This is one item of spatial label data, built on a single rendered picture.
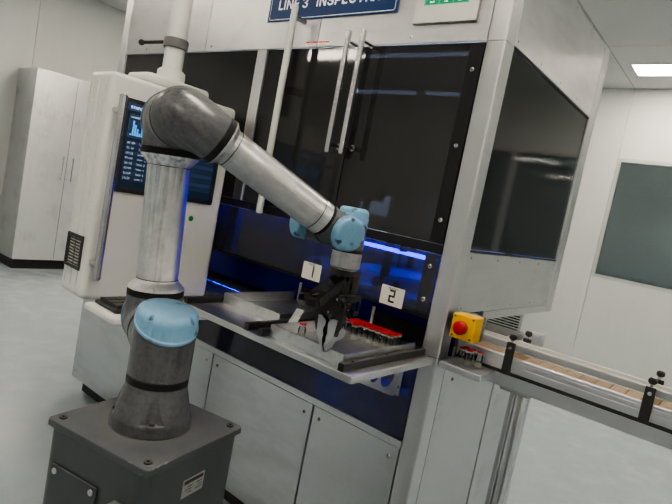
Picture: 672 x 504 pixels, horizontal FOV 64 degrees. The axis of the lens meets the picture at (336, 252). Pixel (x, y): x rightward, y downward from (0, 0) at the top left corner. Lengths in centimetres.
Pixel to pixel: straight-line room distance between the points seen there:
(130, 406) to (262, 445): 111
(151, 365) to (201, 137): 42
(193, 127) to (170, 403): 50
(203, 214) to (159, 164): 101
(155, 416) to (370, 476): 93
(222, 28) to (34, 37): 442
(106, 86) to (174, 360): 113
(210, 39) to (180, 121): 152
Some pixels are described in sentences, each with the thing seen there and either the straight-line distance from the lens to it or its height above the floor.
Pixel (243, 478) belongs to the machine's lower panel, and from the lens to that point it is 225.
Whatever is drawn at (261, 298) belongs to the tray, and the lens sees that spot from 193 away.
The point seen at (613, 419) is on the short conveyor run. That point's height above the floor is 86.
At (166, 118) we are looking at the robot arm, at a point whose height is 136.
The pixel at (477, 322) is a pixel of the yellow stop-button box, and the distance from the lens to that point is 157.
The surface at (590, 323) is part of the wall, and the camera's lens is 620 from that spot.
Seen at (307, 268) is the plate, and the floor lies 103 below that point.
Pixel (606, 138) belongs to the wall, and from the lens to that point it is 632.
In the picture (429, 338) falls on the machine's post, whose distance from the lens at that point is 163.
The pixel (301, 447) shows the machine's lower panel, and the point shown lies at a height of 42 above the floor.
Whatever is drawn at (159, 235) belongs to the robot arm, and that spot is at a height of 114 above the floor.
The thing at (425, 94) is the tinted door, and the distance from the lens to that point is 174.
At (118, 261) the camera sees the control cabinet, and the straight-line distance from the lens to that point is 199.
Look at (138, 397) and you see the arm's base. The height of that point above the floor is 86.
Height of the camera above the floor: 128
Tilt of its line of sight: 5 degrees down
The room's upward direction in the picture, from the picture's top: 11 degrees clockwise
